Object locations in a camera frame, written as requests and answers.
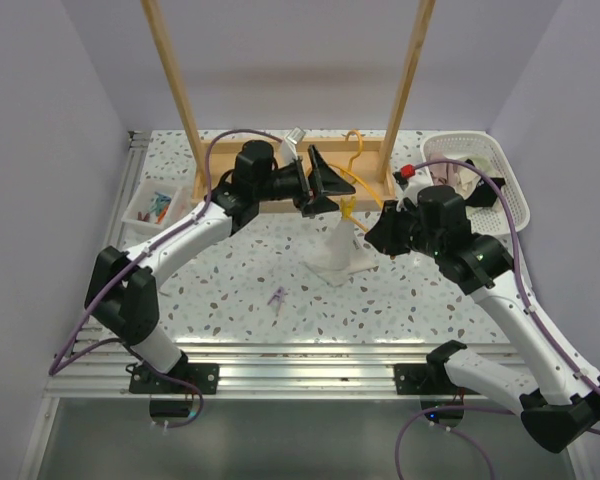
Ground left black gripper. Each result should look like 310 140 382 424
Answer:
255 147 354 218

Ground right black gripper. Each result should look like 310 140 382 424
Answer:
365 198 444 259

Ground yellow clothespin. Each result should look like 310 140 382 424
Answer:
339 197 356 219

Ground orange plastic hanger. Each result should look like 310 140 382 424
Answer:
304 129 394 233

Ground white underwear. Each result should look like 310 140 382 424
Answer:
303 219 377 287

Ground purple clothespin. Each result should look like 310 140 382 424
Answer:
267 286 287 316

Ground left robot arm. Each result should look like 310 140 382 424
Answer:
85 140 355 395

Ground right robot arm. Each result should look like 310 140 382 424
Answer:
365 186 600 453

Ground wooden hanging rack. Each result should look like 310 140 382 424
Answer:
139 0 437 215

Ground clothes in basket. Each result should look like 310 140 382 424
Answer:
429 155 506 215

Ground white laundry basket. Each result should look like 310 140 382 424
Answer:
420 130 530 236

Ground clothespins in tray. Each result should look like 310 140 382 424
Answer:
136 192 172 224

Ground white clothespin tray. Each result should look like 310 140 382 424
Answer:
122 179 191 236

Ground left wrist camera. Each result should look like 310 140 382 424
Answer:
278 127 306 165

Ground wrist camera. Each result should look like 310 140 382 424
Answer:
392 164 433 211
278 127 306 165

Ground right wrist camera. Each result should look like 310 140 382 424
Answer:
392 164 433 211

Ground aluminium mounting rail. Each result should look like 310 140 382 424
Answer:
44 131 546 401

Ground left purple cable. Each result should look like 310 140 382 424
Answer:
47 128 284 431

